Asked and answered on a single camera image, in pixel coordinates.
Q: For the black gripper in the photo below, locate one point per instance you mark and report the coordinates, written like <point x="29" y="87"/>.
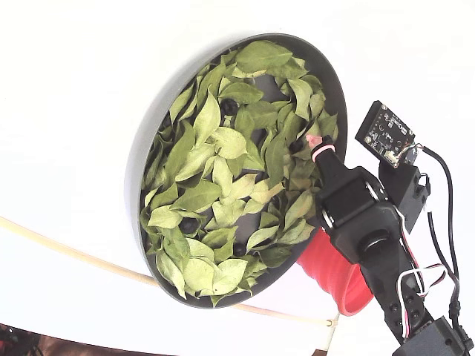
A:
<point x="343" y="193"/>

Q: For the long beige rod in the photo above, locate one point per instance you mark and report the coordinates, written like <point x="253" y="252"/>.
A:
<point x="92" y="261"/>

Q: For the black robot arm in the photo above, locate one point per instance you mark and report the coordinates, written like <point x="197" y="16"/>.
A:
<point x="382" y="293"/>

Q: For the camera circuit board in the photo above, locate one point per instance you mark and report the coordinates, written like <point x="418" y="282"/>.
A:
<point x="384" y="133"/>

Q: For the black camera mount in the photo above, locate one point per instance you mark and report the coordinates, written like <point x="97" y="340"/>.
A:
<point x="404" y="196"/>

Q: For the short beige rod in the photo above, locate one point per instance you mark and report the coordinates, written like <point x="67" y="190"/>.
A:
<point x="331" y="335"/>

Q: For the large dark green leaf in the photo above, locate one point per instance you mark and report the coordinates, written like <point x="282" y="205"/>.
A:
<point x="274" y="159"/>

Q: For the grey round bowl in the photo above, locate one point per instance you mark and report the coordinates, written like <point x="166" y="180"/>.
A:
<point x="330" y="81"/>

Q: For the green leaf pile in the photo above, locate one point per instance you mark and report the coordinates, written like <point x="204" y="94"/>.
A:
<point x="193" y="148"/>

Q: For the red collapsible cup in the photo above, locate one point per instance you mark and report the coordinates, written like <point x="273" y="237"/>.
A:
<point x="326" y="270"/>

